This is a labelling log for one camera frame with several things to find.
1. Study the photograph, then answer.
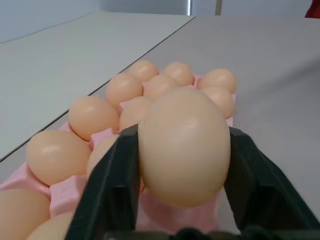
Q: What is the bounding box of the red background object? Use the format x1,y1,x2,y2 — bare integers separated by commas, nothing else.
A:
304,0,320,19

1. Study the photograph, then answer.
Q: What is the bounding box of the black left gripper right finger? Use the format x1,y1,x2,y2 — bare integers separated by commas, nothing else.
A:
224,126,320,235

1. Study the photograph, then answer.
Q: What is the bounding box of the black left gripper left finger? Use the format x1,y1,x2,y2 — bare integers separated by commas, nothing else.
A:
65,124,141,240

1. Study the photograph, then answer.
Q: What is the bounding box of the pink egg carton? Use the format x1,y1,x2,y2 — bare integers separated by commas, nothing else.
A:
0,72,237,240

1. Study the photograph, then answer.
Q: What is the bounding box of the large beige egg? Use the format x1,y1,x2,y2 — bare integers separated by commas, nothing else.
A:
138,87,231,208

